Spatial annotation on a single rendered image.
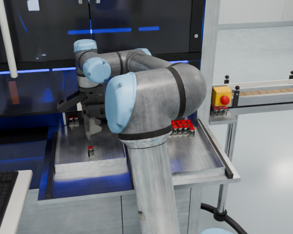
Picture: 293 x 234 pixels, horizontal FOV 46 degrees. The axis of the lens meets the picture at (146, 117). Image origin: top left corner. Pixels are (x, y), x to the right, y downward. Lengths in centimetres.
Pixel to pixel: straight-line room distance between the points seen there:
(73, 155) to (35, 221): 56
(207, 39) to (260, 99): 49
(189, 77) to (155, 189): 24
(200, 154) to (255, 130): 201
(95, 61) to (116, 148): 47
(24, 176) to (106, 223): 59
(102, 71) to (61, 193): 44
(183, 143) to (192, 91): 73
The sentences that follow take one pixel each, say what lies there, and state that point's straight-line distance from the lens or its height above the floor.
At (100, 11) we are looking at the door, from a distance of 135.
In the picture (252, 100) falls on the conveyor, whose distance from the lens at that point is 177.
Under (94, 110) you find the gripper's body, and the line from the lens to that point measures 124.
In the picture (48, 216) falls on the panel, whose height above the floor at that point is 42.
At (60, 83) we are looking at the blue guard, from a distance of 143.
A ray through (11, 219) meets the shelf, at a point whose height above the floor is 80.
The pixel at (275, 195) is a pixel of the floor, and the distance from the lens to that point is 266.
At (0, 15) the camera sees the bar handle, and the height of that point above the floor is 141.
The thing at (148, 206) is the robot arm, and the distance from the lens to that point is 75.
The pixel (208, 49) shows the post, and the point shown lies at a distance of 146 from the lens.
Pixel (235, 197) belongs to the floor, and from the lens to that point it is 256.
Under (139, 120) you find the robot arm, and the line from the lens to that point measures 68.
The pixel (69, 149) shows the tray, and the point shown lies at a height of 88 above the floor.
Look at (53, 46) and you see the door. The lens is 138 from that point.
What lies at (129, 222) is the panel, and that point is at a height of 32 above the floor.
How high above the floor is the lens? 167
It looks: 29 degrees down
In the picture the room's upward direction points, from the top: straight up
